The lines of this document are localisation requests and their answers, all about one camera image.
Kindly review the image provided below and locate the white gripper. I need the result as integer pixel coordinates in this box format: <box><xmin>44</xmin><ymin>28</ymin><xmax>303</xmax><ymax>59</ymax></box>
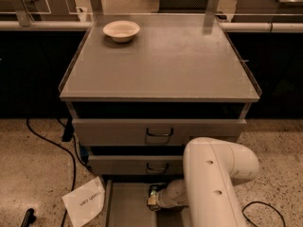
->
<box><xmin>147</xmin><ymin>182</ymin><xmax>187</xmax><ymax>208</ymax></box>

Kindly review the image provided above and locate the green soda can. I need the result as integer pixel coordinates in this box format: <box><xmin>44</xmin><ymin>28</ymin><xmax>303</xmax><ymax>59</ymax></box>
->
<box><xmin>147</xmin><ymin>183</ymin><xmax>167</xmax><ymax>212</ymax></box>

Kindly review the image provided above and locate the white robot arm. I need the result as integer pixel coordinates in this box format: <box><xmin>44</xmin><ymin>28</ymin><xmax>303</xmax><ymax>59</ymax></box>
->
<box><xmin>147</xmin><ymin>137</ymin><xmax>259</xmax><ymax>227</ymax></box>

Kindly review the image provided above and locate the bottom grey drawer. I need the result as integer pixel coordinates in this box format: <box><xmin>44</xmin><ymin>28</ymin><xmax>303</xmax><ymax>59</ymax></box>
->
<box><xmin>105</xmin><ymin>178</ymin><xmax>191</xmax><ymax>227</ymax></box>

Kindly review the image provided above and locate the grey drawer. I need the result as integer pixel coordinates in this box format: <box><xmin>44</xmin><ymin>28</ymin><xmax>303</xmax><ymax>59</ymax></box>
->
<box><xmin>88</xmin><ymin>146</ymin><xmax>185</xmax><ymax>175</ymax></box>
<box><xmin>71</xmin><ymin>101</ymin><xmax>247</xmax><ymax>147</ymax></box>
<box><xmin>105</xmin><ymin>178</ymin><xmax>191</xmax><ymax>227</ymax></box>

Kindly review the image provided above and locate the middle grey drawer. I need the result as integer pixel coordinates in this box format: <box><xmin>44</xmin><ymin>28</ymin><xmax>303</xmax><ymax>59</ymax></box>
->
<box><xmin>88</xmin><ymin>146</ymin><xmax>185</xmax><ymax>175</ymax></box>

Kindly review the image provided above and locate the top grey drawer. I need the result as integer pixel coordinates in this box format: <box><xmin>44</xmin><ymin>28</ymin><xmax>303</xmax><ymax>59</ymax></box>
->
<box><xmin>71</xmin><ymin>101</ymin><xmax>247</xmax><ymax>147</ymax></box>

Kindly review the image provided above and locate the grey metal drawer cabinet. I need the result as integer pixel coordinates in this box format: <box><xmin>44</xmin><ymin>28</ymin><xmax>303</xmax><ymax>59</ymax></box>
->
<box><xmin>58</xmin><ymin>13</ymin><xmax>263</xmax><ymax>227</ymax></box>

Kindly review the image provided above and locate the white paper sign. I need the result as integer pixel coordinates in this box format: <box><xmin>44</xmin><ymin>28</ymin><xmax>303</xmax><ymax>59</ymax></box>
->
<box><xmin>62</xmin><ymin>177</ymin><xmax>105</xmax><ymax>227</ymax></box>

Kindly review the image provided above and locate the white paper bowl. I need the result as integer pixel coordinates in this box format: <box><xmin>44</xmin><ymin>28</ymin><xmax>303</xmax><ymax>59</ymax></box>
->
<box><xmin>103</xmin><ymin>21</ymin><xmax>140</xmax><ymax>43</ymax></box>

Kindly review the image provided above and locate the grey background desk right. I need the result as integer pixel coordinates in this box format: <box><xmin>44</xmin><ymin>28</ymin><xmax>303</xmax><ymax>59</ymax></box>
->
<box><xmin>232</xmin><ymin>0</ymin><xmax>303</xmax><ymax>23</ymax></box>

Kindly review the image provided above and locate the grey background desk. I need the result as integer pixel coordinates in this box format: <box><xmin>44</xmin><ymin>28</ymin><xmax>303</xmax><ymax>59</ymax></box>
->
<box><xmin>0</xmin><ymin>0</ymin><xmax>80</xmax><ymax>22</ymax></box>
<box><xmin>232</xmin><ymin>0</ymin><xmax>303</xmax><ymax>23</ymax></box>

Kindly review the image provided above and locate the grey background desk left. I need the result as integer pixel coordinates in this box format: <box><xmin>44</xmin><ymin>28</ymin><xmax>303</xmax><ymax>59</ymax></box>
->
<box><xmin>0</xmin><ymin>0</ymin><xmax>80</xmax><ymax>22</ymax></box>

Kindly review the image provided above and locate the black cable on left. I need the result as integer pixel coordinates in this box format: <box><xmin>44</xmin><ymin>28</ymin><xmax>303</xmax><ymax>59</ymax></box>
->
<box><xmin>26</xmin><ymin>116</ymin><xmax>95</xmax><ymax>227</ymax></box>

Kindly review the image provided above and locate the black cable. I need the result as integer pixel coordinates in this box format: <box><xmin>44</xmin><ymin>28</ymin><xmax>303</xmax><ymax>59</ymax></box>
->
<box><xmin>241</xmin><ymin>201</ymin><xmax>287</xmax><ymax>227</ymax></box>
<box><xmin>26</xmin><ymin>116</ymin><xmax>95</xmax><ymax>227</ymax></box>

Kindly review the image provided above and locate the black tool handle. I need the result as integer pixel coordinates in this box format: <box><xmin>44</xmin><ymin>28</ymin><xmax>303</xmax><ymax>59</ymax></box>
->
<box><xmin>21</xmin><ymin>208</ymin><xmax>36</xmax><ymax>227</ymax></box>

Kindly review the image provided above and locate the black cable on right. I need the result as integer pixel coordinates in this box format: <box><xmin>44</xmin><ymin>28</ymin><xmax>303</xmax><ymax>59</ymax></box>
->
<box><xmin>241</xmin><ymin>201</ymin><xmax>287</xmax><ymax>227</ymax></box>

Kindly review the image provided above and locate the white horizontal rail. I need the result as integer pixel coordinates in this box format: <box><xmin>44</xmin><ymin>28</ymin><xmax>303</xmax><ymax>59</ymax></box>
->
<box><xmin>0</xmin><ymin>21</ymin><xmax>303</xmax><ymax>33</ymax></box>

